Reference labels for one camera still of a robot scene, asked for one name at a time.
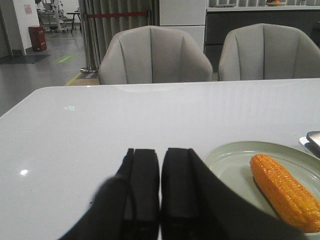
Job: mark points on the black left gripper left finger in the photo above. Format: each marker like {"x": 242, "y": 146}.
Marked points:
{"x": 126, "y": 206}

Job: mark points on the red barrier belt stanchion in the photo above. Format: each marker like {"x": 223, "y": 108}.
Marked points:
{"x": 99, "y": 28}

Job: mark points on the black silver kitchen scale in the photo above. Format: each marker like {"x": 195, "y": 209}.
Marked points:
{"x": 311, "y": 143}

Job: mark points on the red trash bin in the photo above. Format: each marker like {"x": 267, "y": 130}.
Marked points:
{"x": 37, "y": 38}

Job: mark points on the white cabinet column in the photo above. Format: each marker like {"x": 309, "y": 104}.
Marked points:
{"x": 185, "y": 15}

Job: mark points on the light green plate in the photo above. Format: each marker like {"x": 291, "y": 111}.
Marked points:
{"x": 231, "y": 164}

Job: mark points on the dark grey counter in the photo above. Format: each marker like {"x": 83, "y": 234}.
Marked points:
{"x": 220, "y": 21}

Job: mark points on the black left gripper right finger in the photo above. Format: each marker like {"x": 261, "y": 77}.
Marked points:
{"x": 196, "y": 205}

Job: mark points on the left grey armchair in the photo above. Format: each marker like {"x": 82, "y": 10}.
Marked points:
{"x": 154, "y": 55}

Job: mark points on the orange corn cob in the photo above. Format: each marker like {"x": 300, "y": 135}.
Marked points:
{"x": 292, "y": 201}

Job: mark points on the right grey armchair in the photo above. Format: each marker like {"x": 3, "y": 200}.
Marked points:
{"x": 265, "y": 51}

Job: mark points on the grey armchair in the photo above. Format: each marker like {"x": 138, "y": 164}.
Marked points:
{"x": 265, "y": 51}
{"x": 154, "y": 55}

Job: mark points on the fruit bowl on counter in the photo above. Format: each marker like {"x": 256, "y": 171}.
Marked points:
{"x": 275, "y": 3}

